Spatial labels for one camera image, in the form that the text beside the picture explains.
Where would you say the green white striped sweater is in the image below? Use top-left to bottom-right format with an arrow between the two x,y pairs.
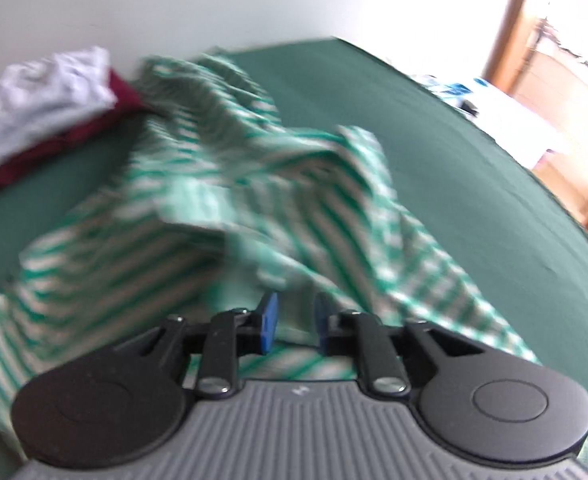
0,52 -> 588,466

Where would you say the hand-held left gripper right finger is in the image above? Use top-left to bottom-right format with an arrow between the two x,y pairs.
314,292 -> 485,401

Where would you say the dark red folded garment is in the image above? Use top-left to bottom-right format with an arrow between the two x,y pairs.
0,69 -> 147,206

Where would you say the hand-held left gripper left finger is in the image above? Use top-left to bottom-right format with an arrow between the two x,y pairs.
144,292 -> 279,401

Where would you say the wooden door frame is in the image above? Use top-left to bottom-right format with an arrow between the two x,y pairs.
481,0 -> 537,93

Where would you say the white folded garment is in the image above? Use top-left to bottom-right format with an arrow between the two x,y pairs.
0,46 -> 117,176

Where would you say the blue white patterned item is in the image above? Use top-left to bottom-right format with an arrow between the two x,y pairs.
424,75 -> 495,101

